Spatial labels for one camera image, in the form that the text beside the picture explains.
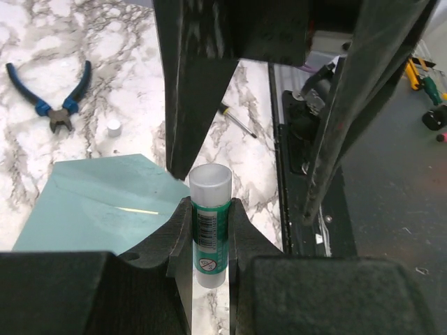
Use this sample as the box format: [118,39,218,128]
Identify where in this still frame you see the yellow black screwdriver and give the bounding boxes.
[218,103,257,139]

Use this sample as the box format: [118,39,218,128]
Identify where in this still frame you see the tools on floor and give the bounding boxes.
[404,40,446,143]

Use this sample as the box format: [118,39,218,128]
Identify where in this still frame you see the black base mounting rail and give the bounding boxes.
[268,64,357,258]

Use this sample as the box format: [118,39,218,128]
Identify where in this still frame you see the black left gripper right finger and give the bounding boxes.
[228,198,432,334]

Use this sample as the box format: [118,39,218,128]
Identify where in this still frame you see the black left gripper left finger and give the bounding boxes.
[1,198,192,334]

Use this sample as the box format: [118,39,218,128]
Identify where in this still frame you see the green white glue stick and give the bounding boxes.
[189,163,232,289]

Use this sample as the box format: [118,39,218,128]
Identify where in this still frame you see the light blue envelope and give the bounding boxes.
[13,154,189,255]

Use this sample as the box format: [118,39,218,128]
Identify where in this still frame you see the blue handled cutting pliers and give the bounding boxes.
[5,59,93,134]

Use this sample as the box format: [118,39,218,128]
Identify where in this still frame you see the cream lined letter paper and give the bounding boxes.
[115,207,159,215]

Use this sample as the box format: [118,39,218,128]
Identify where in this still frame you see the white glue stick cap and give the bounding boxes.
[107,119,122,137]

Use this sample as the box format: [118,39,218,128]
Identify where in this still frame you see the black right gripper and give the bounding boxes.
[154,0,438,225]

